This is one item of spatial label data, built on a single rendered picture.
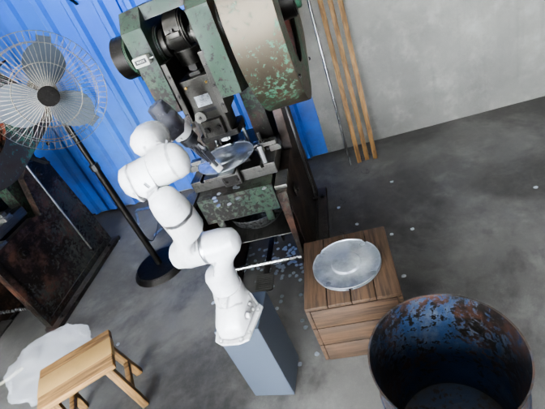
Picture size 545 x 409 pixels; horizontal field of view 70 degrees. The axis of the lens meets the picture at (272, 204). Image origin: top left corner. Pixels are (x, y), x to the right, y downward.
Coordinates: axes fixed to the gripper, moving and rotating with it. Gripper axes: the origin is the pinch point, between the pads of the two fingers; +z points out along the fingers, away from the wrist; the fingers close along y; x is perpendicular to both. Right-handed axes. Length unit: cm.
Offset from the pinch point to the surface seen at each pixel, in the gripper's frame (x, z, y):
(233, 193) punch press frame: -3.3, 17.7, -0.9
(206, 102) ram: 20.9, -17.3, -11.1
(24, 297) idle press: -115, 15, -110
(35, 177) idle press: -54, -16, -150
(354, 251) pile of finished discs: 2, 49, 53
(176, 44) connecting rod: 29, -43, -13
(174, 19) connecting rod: 35, -50, -11
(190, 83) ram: 22.2, -27.7, -13.6
